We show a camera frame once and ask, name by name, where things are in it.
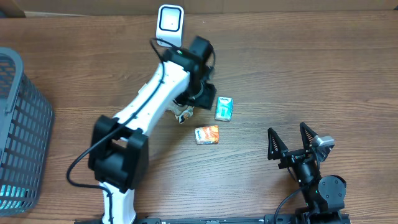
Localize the brown white snack bag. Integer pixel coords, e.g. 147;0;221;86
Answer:
167;102;194;124

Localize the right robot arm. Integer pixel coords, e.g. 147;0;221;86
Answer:
264;122;351;224

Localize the orange tissue pack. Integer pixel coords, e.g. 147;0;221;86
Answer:
195;125;220;144

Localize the teal tissue pack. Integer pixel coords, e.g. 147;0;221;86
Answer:
215;96;233;122

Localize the white barcode scanner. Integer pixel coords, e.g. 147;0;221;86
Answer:
156;4;184;47

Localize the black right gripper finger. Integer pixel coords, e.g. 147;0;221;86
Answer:
267;128;288;160
300;122;317;152

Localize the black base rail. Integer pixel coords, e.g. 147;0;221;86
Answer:
74;215;351;224

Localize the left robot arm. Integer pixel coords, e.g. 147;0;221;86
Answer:
88;36;216;223

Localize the grey plastic mesh basket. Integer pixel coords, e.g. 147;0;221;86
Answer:
1;47;55;217

